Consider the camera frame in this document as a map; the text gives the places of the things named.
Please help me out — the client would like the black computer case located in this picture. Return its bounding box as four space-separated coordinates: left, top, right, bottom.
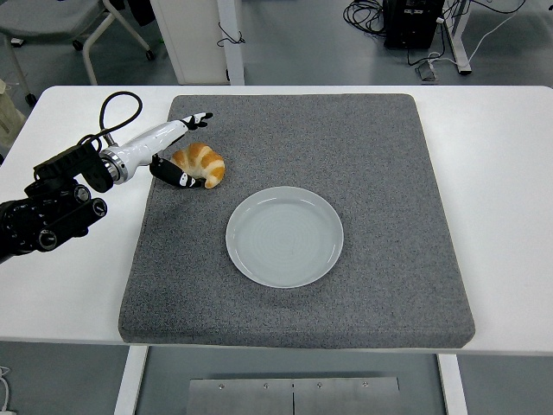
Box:
383 0 446 49

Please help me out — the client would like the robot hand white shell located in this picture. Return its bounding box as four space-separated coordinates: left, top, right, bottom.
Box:
112 111 214 189

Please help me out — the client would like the black hanging cloth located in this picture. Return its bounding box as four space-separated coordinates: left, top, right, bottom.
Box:
129 0 156 26

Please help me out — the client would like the white table leg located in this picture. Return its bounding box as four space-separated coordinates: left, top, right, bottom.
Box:
436 353 470 415
112 345 149 415

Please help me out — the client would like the grey metal plate with screws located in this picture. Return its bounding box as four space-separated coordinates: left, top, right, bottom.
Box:
188 376 401 415

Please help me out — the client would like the white desk leg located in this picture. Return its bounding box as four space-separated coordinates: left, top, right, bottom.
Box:
444 0 473 75

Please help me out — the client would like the grey speckled mat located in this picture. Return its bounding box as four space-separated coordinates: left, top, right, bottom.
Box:
117 93 477 349

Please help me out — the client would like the white floor cable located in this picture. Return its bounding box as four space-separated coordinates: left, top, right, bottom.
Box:
0 366 18 415

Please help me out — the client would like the black cable bundle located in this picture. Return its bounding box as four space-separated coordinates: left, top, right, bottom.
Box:
343 0 388 35

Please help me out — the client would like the person in beige clothing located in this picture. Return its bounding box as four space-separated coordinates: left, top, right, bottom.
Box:
0 79 26 150

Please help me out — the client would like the thin black cable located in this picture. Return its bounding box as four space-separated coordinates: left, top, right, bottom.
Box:
217 21 246 47

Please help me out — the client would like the pale grey round plate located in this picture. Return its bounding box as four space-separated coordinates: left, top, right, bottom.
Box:
226 186 346 290

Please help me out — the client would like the clear plastic holder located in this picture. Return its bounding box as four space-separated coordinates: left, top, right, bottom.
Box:
415 60 441 82

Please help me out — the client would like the golden croissant bread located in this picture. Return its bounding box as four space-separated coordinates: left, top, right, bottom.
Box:
169 142 227 189

